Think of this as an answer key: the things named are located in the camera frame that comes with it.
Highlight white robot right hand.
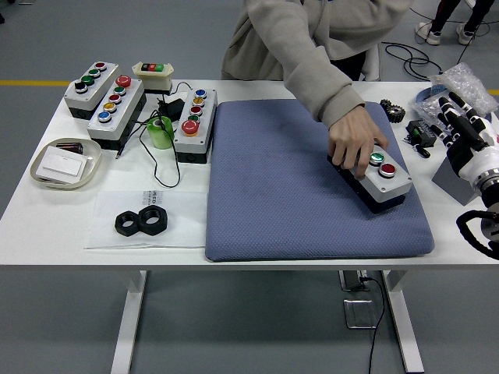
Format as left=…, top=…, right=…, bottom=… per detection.
left=436, top=91, right=499, bottom=184

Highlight person's right hand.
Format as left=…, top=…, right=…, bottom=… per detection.
left=326, top=108, right=390, bottom=182

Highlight grey four-button control box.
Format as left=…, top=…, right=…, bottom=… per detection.
left=326, top=146, right=413, bottom=215
left=63, top=61, right=121, bottom=121

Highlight grey five-button mushroom-button box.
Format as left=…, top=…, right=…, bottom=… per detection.
left=86, top=75, right=148, bottom=152
left=173, top=88, right=218, bottom=164

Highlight black double gear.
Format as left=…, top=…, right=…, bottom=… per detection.
left=380, top=98, right=406, bottom=124

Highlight grey block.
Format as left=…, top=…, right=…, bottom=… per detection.
left=431, top=153, right=490, bottom=206

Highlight black module with green terminal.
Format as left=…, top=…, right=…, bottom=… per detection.
left=405, top=119, right=440, bottom=148

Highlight clear bag of metal parts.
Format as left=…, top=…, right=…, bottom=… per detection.
left=409, top=95, right=448, bottom=124

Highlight bubble wrap bag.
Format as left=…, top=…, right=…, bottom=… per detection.
left=430, top=62, right=499, bottom=118

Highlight blue-grey padded mat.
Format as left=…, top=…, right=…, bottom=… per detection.
left=204, top=99, right=436, bottom=263

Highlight background person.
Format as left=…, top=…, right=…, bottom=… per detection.
left=413, top=0, right=496, bottom=47

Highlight metal floor socket box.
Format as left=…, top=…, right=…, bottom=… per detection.
left=342, top=298, right=382, bottom=330

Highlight clear printed plastic bag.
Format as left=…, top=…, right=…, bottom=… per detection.
left=84, top=189, right=210, bottom=250

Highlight green tape roll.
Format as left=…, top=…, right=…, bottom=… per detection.
left=147, top=115, right=174, bottom=150

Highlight white table leg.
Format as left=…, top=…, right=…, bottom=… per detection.
left=110, top=270, right=148, bottom=374
left=381, top=270, right=425, bottom=373

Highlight large black hex nut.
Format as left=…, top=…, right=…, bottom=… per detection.
left=138, top=205, right=169, bottom=235
left=115, top=210, right=142, bottom=237

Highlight white shallow tray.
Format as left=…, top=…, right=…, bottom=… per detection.
left=30, top=137, right=103, bottom=191

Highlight small dark brown item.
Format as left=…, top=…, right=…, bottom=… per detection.
left=56, top=142, right=85, bottom=155

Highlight black floor cables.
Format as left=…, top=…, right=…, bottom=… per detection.
left=380, top=0, right=499, bottom=77

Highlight black power cable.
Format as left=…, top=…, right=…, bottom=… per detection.
left=360, top=275, right=387, bottom=374

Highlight black power adapter with cord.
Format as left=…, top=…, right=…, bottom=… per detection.
left=115, top=80, right=192, bottom=188

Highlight cream three-button switch box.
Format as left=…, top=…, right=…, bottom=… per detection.
left=132, top=61, right=175, bottom=96

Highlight white switch plate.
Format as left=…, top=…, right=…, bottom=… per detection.
left=37, top=150, right=87, bottom=176

